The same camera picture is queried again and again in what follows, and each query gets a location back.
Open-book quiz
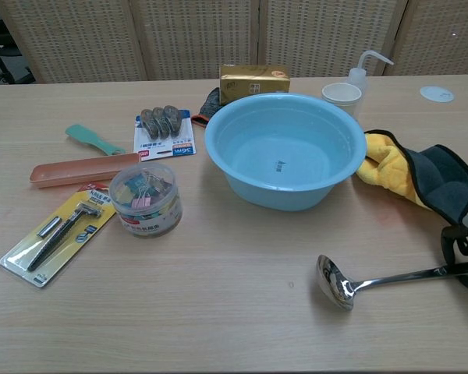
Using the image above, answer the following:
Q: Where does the stainless steel ladle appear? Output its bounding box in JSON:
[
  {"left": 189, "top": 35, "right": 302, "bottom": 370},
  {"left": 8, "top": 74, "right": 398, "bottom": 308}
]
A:
[{"left": 316, "top": 254, "right": 468, "bottom": 312}]

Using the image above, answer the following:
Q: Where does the yellow and grey cloth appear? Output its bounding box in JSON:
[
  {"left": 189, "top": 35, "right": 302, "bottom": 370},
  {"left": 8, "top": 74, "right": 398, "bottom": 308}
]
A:
[{"left": 354, "top": 129, "right": 468, "bottom": 227}]

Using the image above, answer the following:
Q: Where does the white round table cap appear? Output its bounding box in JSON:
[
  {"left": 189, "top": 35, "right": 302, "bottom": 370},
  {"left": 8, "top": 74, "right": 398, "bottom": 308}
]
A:
[{"left": 420, "top": 85, "right": 456, "bottom": 103}]

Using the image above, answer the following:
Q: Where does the white paper cup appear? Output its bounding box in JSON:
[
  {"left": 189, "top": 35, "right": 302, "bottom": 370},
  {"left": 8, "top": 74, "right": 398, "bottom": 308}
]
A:
[{"left": 321, "top": 82, "right": 363, "bottom": 118}]

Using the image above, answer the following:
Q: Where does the clear plastic wash bottle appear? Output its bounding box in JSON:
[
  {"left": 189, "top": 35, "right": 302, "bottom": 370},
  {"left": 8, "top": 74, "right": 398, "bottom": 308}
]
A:
[{"left": 348, "top": 49, "right": 395, "bottom": 118}]

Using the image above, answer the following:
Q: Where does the light blue plastic basin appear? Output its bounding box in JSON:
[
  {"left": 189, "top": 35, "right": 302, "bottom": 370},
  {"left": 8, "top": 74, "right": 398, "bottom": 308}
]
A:
[{"left": 204, "top": 92, "right": 367, "bottom": 213}]

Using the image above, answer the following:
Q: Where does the gold cardboard box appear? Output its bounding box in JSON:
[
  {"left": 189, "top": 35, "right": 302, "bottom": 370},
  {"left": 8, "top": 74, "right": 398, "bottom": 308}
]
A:
[{"left": 218, "top": 64, "right": 291, "bottom": 106}]

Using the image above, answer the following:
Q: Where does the grey knit work glove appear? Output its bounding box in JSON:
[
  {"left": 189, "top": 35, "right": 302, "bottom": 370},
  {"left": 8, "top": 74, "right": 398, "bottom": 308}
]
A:
[{"left": 190, "top": 86, "right": 222, "bottom": 129}]

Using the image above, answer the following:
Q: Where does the binder clip jar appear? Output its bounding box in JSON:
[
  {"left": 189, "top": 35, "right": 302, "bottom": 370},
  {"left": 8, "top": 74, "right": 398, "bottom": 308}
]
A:
[{"left": 108, "top": 162, "right": 184, "bottom": 238}]

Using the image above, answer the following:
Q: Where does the woven folding screen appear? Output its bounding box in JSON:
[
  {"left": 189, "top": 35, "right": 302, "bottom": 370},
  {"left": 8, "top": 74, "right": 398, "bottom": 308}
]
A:
[{"left": 0, "top": 0, "right": 468, "bottom": 85}]

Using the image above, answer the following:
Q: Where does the green plastic brush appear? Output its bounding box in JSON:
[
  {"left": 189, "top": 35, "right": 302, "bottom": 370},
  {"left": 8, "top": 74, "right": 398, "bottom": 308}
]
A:
[{"left": 65, "top": 124, "right": 127, "bottom": 157}]

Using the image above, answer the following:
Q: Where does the pink plastic tray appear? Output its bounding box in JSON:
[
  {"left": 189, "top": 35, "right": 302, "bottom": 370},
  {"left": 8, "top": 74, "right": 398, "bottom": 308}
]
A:
[{"left": 29, "top": 152, "right": 142, "bottom": 189}]

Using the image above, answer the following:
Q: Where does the razor blister pack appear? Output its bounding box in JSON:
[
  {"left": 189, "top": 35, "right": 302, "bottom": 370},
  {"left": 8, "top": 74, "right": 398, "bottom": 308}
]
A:
[{"left": 0, "top": 181, "right": 118, "bottom": 288}]

